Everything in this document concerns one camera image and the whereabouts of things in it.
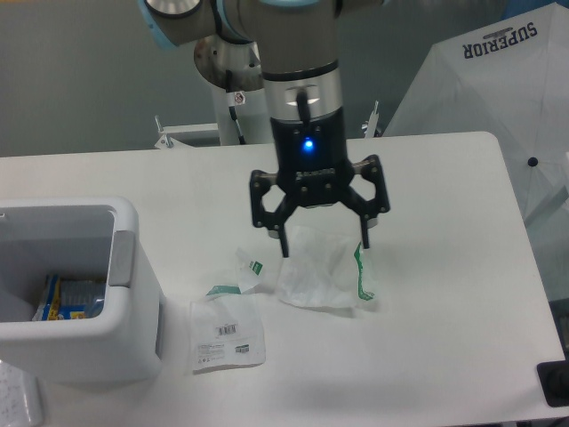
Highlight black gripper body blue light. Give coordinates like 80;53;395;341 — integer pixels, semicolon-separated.
270;108;355;207

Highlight white plastic package barcode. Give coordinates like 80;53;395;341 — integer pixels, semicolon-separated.
188;248;266;374

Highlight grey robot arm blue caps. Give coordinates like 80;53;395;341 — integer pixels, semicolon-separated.
139;1;390;256

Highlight white trash can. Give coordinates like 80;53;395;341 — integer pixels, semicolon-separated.
1;197;164;383

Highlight metal clamp behind table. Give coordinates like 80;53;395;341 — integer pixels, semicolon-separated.
361;100;382;139

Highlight crumpled white bag green stripe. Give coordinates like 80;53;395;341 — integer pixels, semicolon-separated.
276;226;378;310

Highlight white umbrella Superior print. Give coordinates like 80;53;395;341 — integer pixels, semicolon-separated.
385;3;568;217

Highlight blue yellow snack wrapper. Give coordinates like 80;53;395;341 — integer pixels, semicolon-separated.
32;274;106;321

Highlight black device at table corner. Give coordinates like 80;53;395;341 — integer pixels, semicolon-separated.
537;360;568;407

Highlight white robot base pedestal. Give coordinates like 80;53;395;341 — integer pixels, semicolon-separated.
192;35;275;146

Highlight black cable on pedestal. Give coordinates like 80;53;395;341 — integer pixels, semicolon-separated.
224;69;247;146

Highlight white mounting bracket with bolt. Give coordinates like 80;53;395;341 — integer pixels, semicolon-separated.
154;115;220;149

